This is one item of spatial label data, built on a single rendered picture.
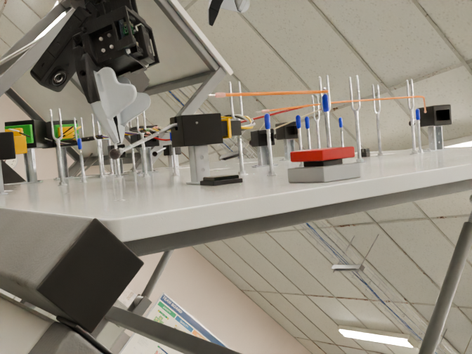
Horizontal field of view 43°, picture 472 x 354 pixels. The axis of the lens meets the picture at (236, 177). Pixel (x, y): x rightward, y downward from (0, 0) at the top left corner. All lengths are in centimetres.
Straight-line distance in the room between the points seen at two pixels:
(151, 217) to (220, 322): 881
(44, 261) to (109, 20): 39
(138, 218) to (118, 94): 31
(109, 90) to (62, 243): 33
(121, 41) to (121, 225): 34
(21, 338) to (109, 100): 34
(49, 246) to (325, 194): 26
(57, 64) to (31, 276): 42
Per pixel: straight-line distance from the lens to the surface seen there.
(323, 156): 62
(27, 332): 50
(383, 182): 63
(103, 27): 77
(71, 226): 46
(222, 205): 50
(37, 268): 45
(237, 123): 81
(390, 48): 379
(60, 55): 81
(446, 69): 373
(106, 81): 76
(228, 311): 931
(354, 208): 81
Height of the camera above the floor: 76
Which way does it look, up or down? 24 degrees up
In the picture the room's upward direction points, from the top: 36 degrees clockwise
